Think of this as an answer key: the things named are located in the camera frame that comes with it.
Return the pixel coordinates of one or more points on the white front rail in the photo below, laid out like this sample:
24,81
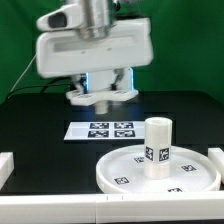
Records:
111,208

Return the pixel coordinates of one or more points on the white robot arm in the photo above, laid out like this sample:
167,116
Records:
85,37

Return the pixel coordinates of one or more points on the white right block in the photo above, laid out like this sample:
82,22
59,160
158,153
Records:
216,155

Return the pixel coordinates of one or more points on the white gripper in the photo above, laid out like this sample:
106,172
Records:
65,53

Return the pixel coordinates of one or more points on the white cross-shaped table base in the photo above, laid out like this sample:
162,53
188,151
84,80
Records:
100,99

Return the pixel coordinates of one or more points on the white block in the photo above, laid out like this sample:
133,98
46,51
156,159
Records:
216,155
6,167

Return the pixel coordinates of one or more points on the white round table top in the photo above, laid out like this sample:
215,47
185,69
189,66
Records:
129,170

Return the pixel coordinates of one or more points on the white left block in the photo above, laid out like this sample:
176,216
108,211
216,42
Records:
6,167

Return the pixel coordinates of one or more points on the white marker sheet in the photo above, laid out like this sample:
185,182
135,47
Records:
105,130

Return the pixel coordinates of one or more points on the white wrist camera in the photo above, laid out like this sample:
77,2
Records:
64,18

